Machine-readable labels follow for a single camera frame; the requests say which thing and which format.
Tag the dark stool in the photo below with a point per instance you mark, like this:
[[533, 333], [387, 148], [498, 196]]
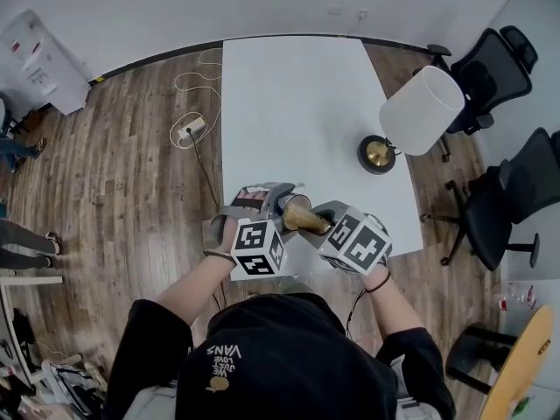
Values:
[[8, 118]]

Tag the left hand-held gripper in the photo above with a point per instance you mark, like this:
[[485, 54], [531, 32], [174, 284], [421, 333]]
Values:
[[258, 245]]

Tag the person's left forearm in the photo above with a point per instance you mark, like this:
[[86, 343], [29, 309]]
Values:
[[192, 287]]

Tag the white water dispenser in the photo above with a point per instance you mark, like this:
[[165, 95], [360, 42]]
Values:
[[39, 64]]

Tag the olive trousers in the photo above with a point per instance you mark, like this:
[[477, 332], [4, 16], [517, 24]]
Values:
[[293, 287]]

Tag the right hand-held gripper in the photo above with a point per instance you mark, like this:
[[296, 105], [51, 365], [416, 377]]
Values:
[[359, 243]]

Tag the clear plastic bottle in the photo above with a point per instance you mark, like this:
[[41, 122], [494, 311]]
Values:
[[516, 296]]

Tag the person's left hand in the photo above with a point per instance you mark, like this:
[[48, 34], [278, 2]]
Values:
[[253, 195]]

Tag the person's right forearm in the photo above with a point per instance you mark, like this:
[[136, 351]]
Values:
[[394, 313]]

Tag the clear glass cup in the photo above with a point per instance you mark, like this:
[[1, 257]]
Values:
[[289, 200]]

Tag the small green plant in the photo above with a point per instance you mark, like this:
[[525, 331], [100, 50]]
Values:
[[522, 406]]

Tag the black round stool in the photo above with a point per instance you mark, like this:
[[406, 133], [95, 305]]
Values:
[[472, 352]]

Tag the round wooden side table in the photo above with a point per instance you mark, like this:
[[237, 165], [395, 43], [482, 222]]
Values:
[[525, 366]]

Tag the black shirt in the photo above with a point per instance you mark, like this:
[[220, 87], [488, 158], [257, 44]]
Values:
[[149, 344]]

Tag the black mesh office chair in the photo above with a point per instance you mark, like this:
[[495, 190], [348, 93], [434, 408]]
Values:
[[494, 217], [494, 77]]

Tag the tan sponge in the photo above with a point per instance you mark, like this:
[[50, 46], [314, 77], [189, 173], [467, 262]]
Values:
[[306, 219]]

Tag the gray black bag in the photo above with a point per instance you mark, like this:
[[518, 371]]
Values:
[[72, 387]]

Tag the black wrist band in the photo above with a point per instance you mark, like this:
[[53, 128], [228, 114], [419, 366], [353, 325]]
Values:
[[385, 280]]

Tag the white shade brass table lamp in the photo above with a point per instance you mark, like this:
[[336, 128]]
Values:
[[415, 112]]

